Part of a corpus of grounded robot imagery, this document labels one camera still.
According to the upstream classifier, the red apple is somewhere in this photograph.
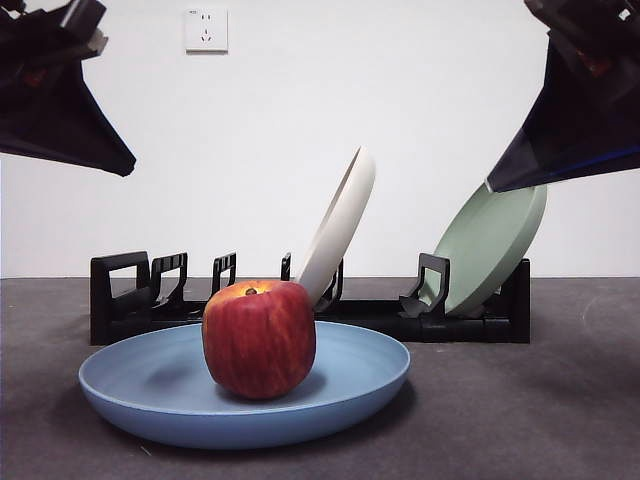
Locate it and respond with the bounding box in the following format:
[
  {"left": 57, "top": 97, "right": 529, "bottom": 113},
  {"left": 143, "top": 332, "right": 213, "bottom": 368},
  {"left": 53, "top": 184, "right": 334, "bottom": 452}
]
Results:
[{"left": 201, "top": 279, "right": 318, "bottom": 402}]

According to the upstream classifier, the blue round plate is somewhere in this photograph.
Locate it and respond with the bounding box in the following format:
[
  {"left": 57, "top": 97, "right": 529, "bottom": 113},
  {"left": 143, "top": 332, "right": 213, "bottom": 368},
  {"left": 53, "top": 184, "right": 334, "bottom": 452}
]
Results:
[{"left": 77, "top": 319, "right": 413, "bottom": 451}]

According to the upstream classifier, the green round plate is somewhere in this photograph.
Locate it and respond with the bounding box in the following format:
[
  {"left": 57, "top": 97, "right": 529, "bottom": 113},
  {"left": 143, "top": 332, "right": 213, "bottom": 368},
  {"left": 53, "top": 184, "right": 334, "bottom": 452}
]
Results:
[{"left": 432, "top": 181, "right": 549, "bottom": 319}]

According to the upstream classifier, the black plate rack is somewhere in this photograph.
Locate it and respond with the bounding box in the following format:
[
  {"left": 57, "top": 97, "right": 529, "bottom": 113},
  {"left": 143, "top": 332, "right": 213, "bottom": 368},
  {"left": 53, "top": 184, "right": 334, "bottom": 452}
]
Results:
[{"left": 89, "top": 250, "right": 533, "bottom": 347}]

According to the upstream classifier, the cream round plate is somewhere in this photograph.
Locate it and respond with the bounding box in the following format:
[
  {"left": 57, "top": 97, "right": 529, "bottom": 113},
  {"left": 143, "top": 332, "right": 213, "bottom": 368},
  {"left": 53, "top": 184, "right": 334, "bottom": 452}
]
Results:
[{"left": 291, "top": 145, "right": 378, "bottom": 308}]

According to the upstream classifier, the white wall socket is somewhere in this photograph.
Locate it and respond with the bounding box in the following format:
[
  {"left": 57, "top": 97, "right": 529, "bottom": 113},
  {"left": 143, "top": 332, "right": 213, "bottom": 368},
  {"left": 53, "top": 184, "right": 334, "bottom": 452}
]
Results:
[{"left": 184, "top": 6, "right": 230, "bottom": 55}]

